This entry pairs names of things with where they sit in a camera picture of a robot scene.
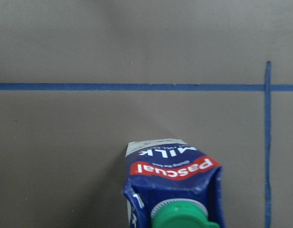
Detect blue Pascual milk carton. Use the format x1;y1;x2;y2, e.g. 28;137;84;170
123;139;225;228

